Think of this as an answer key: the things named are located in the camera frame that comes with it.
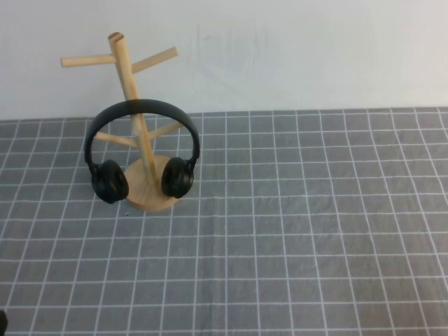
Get black over-ear headphones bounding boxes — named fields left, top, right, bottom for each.
left=83, top=99, right=202, bottom=206

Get wooden branch headphone stand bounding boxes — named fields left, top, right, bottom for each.
left=61, top=31, right=183, bottom=214

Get grey white-checked tablecloth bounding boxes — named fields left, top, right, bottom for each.
left=0, top=106, right=448, bottom=336

